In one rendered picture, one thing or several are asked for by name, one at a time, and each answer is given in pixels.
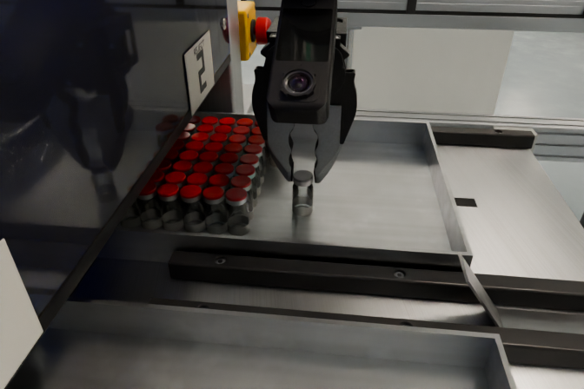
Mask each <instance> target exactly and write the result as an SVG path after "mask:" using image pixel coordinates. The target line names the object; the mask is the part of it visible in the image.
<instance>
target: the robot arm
mask: <svg viewBox="0 0 584 389"><path fill-rule="evenodd" d="M266 34H267V39H268V43H267V44H266V45H265V46H264V47H263V48H262V50H261V55H263V56H264V57H266V58H265V63H264V66H256V67H255V70H254V72H255V84H254V88H253V91H252V108H253V111H254V115H255V118H256V121H257V124H258V126H259V129H260V131H261V133H262V138H263V140H264V141H265V142H266V144H267V147H268V149H269V152H270V154H271V156H272V158H273V160H274V162H275V165H276V166H277V167H278V169H279V170H280V172H281V173H282V175H283V176H284V177H285V179H286V180H287V181H293V173H294V162H293V159H292V155H291V152H292V148H293V144H294V143H293V140H292V137H291V135H290V133H291V131H292V130H293V128H294V126H295V123H299V124H313V129H314V131H315V132H316V134H317V137H318V139H317V142H316V144H315V156H316V161H315V167H314V177H315V183H320V182H321V181H322V180H323V178H324V177H325V176H326V175H327V174H328V173H329V171H330V169H331V168H332V167H333V165H334V163H335V160H336V158H337V156H338V155H339V153H340V150H341V148H342V144H343V143H344V142H345V140H346V137H347V135H348V132H349V130H350V127H351V125H352V123H353V120H354V119H355V113H356V108H357V93H356V87H355V70H354V69H346V63H345V59H346V58H348V57H349V50H348V49H347V48H346V39H347V18H346V17H337V0H282V4H281V10H280V16H275V19H274V20H273V22H272V24H271V25H270V26H269V29H268V30H267V31H266Z"/></svg>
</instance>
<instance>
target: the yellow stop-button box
mask: <svg viewBox="0 0 584 389"><path fill-rule="evenodd" d="M237 6H238V21H239V36H240V51H241V61H248V60H249V59H250V57H251V55H252V54H253V52H254V50H255V48H256V46H257V43H256V35H255V34H254V27H255V26H256V5H255V3H254V2H252V1H237Z"/></svg>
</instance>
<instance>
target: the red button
mask: <svg viewBox="0 0 584 389"><path fill-rule="evenodd" d="M271 24H272V22H271V21H270V19H269V18H267V17H261V16H259V17H258V18H257V19H256V22H255V27H254V34H255V39H256V43H257V44H258V45H266V44H267V43H268V39H267V34H266V31H267V30H268V29H269V26H270V25H271Z"/></svg>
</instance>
